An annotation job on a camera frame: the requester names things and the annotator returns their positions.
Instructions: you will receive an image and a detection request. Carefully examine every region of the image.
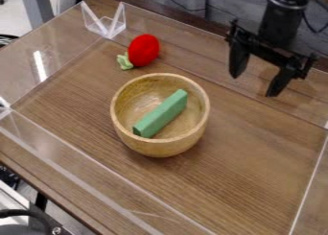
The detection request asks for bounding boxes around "green rectangular block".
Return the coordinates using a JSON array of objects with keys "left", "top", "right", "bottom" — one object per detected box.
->
[{"left": 132, "top": 89, "right": 188, "bottom": 138}]

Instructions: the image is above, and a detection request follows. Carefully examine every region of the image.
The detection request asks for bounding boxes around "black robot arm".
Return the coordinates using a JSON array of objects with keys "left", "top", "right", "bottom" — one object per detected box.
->
[{"left": 226, "top": 0, "right": 328, "bottom": 97}]

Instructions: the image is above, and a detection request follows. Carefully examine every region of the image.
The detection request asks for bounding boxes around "clear acrylic corner bracket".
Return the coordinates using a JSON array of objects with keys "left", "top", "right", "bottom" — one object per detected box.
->
[{"left": 82, "top": 1, "right": 127, "bottom": 39}]

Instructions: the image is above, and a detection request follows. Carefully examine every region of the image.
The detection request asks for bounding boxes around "black metal bracket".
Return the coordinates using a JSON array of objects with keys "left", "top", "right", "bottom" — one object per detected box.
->
[{"left": 28, "top": 203, "right": 74, "bottom": 235}]

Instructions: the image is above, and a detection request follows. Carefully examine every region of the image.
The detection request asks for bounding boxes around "wooden bowl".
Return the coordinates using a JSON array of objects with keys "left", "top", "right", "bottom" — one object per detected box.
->
[{"left": 111, "top": 73, "right": 211, "bottom": 158}]

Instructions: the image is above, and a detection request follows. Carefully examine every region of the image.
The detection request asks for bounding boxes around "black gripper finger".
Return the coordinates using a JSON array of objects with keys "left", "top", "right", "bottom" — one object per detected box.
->
[
  {"left": 266, "top": 67, "right": 296, "bottom": 97},
  {"left": 230, "top": 40, "right": 250, "bottom": 79}
]

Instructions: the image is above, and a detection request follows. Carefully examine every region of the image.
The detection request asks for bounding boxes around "grey post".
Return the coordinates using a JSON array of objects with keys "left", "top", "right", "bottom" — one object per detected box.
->
[{"left": 23, "top": 0, "right": 55, "bottom": 29}]

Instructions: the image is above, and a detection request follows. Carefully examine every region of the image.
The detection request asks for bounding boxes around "red plush strawberry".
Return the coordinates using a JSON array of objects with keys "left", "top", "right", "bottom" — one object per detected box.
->
[{"left": 116, "top": 34, "right": 160, "bottom": 70}]

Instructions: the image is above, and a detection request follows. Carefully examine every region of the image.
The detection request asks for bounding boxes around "black cable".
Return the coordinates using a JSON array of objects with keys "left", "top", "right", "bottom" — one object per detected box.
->
[{"left": 0, "top": 208, "right": 52, "bottom": 235}]

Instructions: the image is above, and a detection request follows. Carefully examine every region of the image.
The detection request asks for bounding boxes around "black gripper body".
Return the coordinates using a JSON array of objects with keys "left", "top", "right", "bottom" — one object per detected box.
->
[{"left": 226, "top": 19, "right": 316, "bottom": 79}]

